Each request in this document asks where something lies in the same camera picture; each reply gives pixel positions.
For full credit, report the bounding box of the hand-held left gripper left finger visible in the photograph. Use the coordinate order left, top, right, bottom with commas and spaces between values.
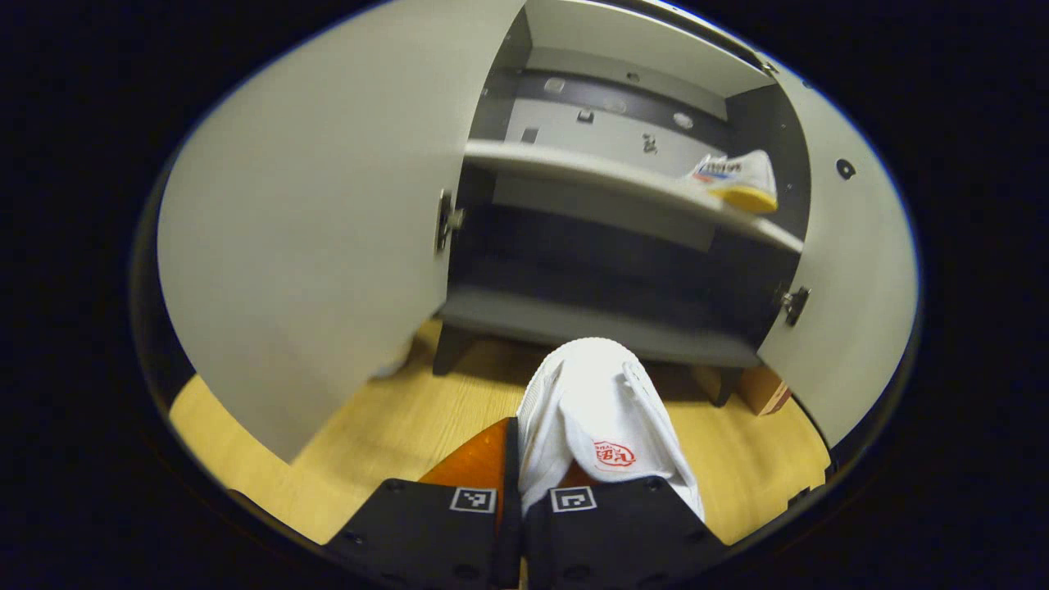
324, 416, 523, 590

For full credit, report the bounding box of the white shoe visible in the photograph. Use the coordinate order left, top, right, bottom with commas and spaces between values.
684, 150, 779, 216
516, 338, 706, 521

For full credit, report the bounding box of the orange white carton box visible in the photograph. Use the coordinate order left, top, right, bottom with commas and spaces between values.
738, 365, 792, 416

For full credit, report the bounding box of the white shoe cabinet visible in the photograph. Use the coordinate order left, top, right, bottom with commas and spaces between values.
432, 0, 812, 406

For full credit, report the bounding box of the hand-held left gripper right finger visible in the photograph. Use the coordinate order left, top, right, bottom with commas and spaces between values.
523, 463, 730, 590

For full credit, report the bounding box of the white shoe cabinet door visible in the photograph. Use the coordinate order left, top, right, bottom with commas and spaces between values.
754, 61, 920, 450
156, 0, 529, 464

